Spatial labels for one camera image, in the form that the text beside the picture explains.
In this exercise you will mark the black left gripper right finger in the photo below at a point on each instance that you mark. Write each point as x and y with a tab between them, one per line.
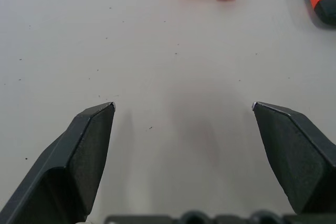
302	161

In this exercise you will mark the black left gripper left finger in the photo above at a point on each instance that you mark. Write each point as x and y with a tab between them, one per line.
60	171

